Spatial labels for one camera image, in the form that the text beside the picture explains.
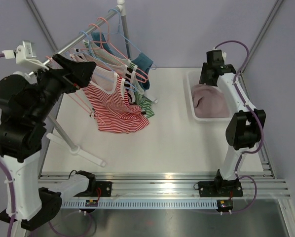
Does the teal tank top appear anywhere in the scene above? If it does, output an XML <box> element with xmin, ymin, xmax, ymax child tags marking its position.
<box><xmin>91</xmin><ymin>32</ymin><xmax>151</xmax><ymax>91</ymax></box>

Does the purple cable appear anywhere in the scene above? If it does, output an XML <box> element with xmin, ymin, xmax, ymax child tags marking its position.
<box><xmin>213</xmin><ymin>39</ymin><xmax>264</xmax><ymax>213</ymax></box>
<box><xmin>0</xmin><ymin>53</ymin><xmax>96</xmax><ymax>237</ymax></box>

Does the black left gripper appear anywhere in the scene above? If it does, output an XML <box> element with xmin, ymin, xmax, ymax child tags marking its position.
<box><xmin>31</xmin><ymin>52</ymin><xmax>97</xmax><ymax>122</ymax></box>

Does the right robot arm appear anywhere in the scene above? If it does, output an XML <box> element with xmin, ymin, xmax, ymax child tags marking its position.
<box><xmin>198</xmin><ymin>49</ymin><xmax>266</xmax><ymax>198</ymax></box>

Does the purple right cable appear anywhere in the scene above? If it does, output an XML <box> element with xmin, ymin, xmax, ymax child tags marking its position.
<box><xmin>213</xmin><ymin>39</ymin><xmax>264</xmax><ymax>213</ymax></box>

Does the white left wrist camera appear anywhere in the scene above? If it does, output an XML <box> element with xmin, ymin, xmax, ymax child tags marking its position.
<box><xmin>2</xmin><ymin>40</ymin><xmax>49</xmax><ymax>72</ymax></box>

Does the silver clothes rack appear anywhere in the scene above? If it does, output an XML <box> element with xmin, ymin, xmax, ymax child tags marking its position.
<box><xmin>11</xmin><ymin>0</ymin><xmax>158</xmax><ymax>167</ymax></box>

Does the black white striped tank top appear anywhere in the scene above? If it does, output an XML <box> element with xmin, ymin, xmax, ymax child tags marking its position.
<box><xmin>123</xmin><ymin>65</ymin><xmax>137</xmax><ymax>104</ymax></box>

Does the red white striped tank top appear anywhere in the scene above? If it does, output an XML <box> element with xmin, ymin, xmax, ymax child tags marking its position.
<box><xmin>82</xmin><ymin>66</ymin><xmax>149</xmax><ymax>133</ymax></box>

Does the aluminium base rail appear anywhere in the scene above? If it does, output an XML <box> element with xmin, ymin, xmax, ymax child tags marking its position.
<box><xmin>38</xmin><ymin>172</ymin><xmax>291</xmax><ymax>198</ymax></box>

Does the green white striped tank top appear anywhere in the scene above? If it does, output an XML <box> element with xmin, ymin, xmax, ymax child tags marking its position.
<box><xmin>82</xmin><ymin>40</ymin><xmax>155</xmax><ymax>119</ymax></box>

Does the perforated cable duct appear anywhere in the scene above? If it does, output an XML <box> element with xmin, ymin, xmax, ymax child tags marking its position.
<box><xmin>62</xmin><ymin>199</ymin><xmax>218</xmax><ymax>209</ymax></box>

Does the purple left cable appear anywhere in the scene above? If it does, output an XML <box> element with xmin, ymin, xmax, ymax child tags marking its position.
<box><xmin>0</xmin><ymin>53</ymin><xmax>96</xmax><ymax>237</ymax></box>

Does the pink tank top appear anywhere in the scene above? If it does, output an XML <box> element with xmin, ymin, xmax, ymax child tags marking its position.
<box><xmin>191</xmin><ymin>84</ymin><xmax>230</xmax><ymax>119</ymax></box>

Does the pink hanger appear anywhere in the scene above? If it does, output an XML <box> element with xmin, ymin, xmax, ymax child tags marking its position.
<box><xmin>45</xmin><ymin>55</ymin><xmax>105</xmax><ymax>126</ymax></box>
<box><xmin>87</xmin><ymin>24</ymin><xmax>148</xmax><ymax>83</ymax></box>
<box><xmin>93</xmin><ymin>17</ymin><xmax>148</xmax><ymax>83</ymax></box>

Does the pink hanger under teal top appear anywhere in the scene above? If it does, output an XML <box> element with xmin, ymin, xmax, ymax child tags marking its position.
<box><xmin>93</xmin><ymin>17</ymin><xmax>148</xmax><ymax>83</ymax></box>

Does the blue wire hanger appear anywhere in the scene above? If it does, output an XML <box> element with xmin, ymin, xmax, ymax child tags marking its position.
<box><xmin>109</xmin><ymin>8</ymin><xmax>157</xmax><ymax>70</ymax></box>

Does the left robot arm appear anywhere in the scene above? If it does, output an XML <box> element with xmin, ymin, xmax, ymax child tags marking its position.
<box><xmin>0</xmin><ymin>54</ymin><xmax>96</xmax><ymax>231</ymax></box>

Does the white plastic basket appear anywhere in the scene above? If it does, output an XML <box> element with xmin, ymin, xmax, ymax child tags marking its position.
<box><xmin>185</xmin><ymin>69</ymin><xmax>232</xmax><ymax>123</ymax></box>

